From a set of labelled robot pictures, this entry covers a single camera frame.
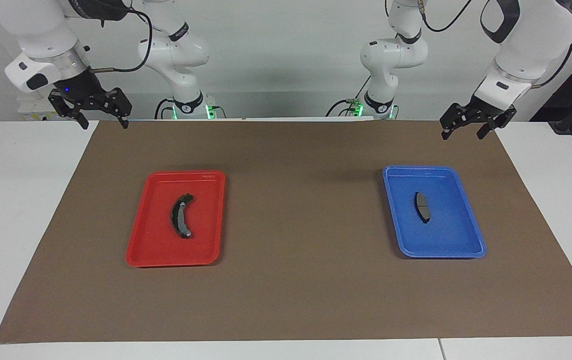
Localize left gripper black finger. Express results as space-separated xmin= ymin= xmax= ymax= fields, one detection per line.
xmin=439 ymin=103 xmax=474 ymax=141
xmin=476 ymin=107 xmax=517 ymax=140

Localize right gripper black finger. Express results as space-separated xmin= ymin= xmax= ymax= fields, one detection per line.
xmin=48 ymin=89 xmax=90 ymax=131
xmin=103 ymin=87 xmax=133 ymax=130

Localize short grey brake pad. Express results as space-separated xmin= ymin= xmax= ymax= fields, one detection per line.
xmin=414 ymin=191 xmax=431 ymax=224

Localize long curved brake pad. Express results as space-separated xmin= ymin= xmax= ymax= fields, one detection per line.
xmin=169 ymin=193 xmax=194 ymax=240

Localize blue plastic tray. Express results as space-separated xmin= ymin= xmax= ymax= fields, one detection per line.
xmin=382 ymin=165 xmax=487 ymax=259

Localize red plastic tray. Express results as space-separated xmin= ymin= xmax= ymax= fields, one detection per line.
xmin=125 ymin=170 xmax=227 ymax=268

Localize brown paper table mat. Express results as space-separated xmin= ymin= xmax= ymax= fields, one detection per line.
xmin=0 ymin=119 xmax=572 ymax=344

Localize white wall socket box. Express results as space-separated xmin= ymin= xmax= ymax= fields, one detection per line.
xmin=18 ymin=97 xmax=74 ymax=122

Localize black right base cables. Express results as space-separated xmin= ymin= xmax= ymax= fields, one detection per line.
xmin=154 ymin=98 xmax=227 ymax=120

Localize black base cables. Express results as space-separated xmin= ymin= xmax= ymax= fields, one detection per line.
xmin=325 ymin=90 xmax=400 ymax=119
xmin=154 ymin=98 xmax=227 ymax=120

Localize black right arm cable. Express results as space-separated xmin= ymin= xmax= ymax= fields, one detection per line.
xmin=89 ymin=0 xmax=154 ymax=75

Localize black left base cables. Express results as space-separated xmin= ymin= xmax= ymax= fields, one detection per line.
xmin=325 ymin=90 xmax=400 ymax=119

